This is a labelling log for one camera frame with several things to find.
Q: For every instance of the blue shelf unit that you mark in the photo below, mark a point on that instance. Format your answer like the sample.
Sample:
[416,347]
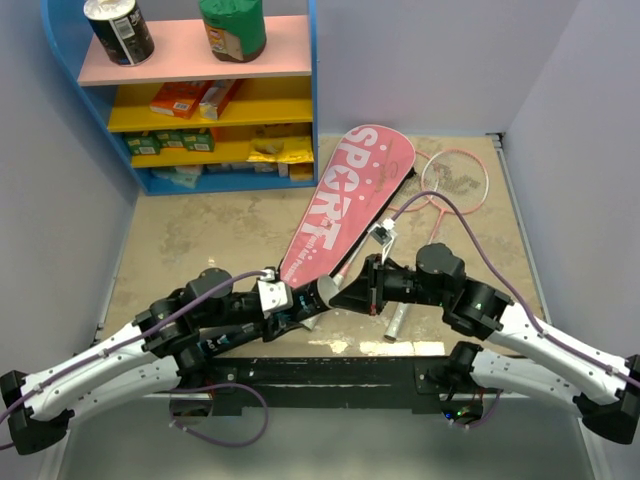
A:
[279,87]

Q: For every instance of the green box middle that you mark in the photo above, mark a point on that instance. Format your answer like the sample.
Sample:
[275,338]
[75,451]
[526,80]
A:
[169,139]

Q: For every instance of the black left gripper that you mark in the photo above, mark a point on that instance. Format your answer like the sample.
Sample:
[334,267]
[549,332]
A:
[281,323]

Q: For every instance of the pale packet bottom shelf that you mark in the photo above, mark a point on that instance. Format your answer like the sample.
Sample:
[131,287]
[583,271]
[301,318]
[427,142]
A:
[186,176]

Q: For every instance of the yellow box bottom shelf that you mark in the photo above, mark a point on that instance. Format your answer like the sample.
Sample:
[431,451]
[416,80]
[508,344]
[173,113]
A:
[303,172]

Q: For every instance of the green box right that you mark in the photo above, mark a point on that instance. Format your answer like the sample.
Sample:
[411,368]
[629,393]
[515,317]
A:
[198,139]

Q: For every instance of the black shuttlecock tube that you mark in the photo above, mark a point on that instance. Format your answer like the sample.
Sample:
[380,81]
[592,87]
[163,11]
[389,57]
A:
[220,311]

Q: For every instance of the green box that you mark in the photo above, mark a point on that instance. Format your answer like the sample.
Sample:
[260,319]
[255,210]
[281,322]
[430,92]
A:
[142,143]
[169,139]
[198,139]

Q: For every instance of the pink racket cover bag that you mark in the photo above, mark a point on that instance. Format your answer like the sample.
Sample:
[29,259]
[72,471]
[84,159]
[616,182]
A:
[366,168]

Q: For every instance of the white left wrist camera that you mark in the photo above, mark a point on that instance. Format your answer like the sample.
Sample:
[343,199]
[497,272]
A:
[275,295]

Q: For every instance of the yellow snack bag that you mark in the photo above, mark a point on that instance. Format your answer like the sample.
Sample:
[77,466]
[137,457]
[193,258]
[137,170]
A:
[285,150]

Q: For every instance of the pink racket on table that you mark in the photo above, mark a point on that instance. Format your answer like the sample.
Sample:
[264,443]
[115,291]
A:
[458,174]

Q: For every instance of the red white snack box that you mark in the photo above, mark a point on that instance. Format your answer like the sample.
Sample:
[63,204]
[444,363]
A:
[217,97]

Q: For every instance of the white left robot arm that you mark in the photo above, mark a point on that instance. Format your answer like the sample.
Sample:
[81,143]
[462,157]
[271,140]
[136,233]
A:
[165,348]

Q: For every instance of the pink racket under bag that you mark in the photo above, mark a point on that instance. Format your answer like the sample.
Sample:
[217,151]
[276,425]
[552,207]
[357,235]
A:
[360,240]

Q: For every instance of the orange snack box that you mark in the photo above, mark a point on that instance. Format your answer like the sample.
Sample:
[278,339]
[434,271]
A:
[178,99]

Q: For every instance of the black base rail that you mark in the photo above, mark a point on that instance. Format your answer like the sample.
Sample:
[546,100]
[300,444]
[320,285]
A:
[419,384]

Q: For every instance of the green box left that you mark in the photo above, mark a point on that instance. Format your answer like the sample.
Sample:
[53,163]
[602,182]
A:
[142,143]

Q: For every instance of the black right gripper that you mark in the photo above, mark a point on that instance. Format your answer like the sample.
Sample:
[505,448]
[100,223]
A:
[364,295]

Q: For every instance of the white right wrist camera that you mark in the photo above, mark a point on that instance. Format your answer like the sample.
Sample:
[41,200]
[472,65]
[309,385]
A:
[385,234]

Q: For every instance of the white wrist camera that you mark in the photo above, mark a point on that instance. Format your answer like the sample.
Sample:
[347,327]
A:
[275,295]
[385,234]

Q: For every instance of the black white canister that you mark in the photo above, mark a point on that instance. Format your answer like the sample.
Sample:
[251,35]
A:
[121,29]

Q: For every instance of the green brown canister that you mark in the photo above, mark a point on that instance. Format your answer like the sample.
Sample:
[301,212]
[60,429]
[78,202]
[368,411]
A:
[235,29]

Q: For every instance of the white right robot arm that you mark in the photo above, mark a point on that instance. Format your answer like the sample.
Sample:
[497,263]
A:
[507,347]

